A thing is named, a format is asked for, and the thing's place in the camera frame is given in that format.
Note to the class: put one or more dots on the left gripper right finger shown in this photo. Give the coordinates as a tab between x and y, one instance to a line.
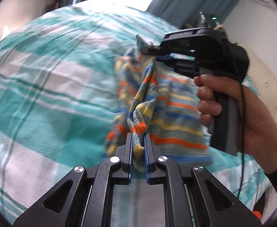
154	174

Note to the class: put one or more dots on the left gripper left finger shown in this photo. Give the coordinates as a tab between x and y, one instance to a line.
124	174

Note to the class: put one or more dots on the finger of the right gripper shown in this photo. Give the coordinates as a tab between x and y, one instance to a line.
150	50
167	59

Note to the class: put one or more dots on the striped knit sweater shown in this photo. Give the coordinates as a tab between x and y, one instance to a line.
152	99

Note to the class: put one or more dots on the person's right hand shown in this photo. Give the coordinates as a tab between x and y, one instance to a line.
260	140

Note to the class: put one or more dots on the blue window curtain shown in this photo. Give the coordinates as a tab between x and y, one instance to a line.
180	12

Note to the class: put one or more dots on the teal plaid bed cover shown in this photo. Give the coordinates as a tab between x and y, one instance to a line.
58	101

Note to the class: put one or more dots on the orange fuzzy rug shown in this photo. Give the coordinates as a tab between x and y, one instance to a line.
257	214

